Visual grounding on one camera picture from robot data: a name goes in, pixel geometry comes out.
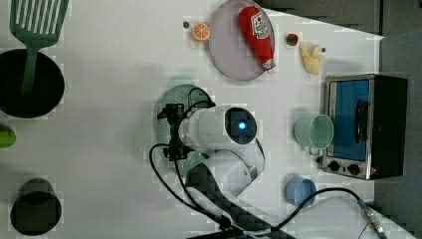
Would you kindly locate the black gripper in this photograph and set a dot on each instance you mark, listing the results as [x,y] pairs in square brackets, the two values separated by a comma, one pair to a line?
[174,113]

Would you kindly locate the green oval strainer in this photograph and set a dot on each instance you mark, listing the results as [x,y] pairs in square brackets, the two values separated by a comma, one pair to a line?
[178,103]

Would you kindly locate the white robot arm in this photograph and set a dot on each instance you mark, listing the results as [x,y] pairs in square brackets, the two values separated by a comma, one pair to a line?
[216,157]

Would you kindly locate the purple round plate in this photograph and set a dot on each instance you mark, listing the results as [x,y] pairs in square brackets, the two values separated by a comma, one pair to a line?
[228,46]

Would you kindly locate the red ketchup bottle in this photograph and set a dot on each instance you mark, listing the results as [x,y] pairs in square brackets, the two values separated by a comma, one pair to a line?
[254,28]

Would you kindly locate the red tomato toy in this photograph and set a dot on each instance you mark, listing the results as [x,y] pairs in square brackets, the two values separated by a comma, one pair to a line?
[292,39]

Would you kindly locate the green mug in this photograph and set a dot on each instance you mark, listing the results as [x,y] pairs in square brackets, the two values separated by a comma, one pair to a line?
[315,133]

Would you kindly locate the blue bowl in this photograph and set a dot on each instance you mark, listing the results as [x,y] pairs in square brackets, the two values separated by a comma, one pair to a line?
[298,189]

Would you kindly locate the peeled banana toy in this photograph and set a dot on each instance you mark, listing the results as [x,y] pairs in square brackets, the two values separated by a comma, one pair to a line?
[311,59]

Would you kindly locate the green slotted spatula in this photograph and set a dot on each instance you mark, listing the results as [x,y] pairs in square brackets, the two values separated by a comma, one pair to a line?
[37,24]

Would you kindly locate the green cylinder toy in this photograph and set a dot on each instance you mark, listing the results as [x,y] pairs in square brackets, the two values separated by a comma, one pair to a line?
[7,137]

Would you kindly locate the small black cup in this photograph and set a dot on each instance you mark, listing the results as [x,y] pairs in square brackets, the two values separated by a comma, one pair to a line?
[37,209]

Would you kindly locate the black toaster oven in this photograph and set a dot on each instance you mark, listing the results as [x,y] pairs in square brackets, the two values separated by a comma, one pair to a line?
[369,118]

